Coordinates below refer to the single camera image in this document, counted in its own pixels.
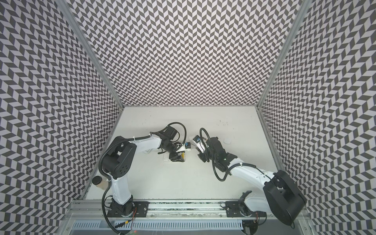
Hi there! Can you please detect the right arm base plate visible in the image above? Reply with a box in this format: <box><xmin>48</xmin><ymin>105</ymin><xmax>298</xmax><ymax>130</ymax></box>
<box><xmin>224</xmin><ymin>201</ymin><xmax>257</xmax><ymax>218</ymax></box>

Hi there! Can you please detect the aluminium front rail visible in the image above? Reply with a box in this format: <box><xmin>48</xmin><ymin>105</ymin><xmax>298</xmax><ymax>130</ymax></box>
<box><xmin>62</xmin><ymin>199</ymin><xmax>278</xmax><ymax>221</ymax></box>

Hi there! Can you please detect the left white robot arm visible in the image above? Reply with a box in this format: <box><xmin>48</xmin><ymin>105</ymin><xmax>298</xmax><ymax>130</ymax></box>
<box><xmin>99</xmin><ymin>125</ymin><xmax>191</xmax><ymax>217</ymax></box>

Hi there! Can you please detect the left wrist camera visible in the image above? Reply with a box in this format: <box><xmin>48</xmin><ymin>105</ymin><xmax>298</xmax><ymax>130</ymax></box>
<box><xmin>176</xmin><ymin>142</ymin><xmax>192</xmax><ymax>152</ymax></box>

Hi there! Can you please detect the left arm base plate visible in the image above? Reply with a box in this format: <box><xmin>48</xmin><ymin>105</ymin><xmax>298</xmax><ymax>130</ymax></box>
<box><xmin>107</xmin><ymin>201</ymin><xmax>149</xmax><ymax>218</ymax></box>

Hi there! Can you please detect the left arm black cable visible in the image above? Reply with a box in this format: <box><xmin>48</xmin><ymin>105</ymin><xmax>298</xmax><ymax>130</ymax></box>
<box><xmin>152</xmin><ymin>121</ymin><xmax>188</xmax><ymax>155</ymax></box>

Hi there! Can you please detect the white battery cover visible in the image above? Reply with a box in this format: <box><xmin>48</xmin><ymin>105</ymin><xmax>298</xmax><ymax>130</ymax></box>
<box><xmin>224</xmin><ymin>138</ymin><xmax>232</xmax><ymax>145</ymax></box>

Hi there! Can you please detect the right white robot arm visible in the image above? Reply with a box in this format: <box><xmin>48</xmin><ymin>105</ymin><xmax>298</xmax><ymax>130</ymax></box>
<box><xmin>193</xmin><ymin>136</ymin><xmax>307</xmax><ymax>226</ymax></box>

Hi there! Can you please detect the white remote with green buttons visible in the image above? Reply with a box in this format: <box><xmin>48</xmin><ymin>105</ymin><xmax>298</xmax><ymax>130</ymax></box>
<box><xmin>163</xmin><ymin>152</ymin><xmax>185</xmax><ymax>162</ymax></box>

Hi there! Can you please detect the brown jar black lid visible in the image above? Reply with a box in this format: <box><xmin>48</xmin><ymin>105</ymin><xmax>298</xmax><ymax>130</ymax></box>
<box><xmin>92</xmin><ymin>175</ymin><xmax>109</xmax><ymax>191</ymax></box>

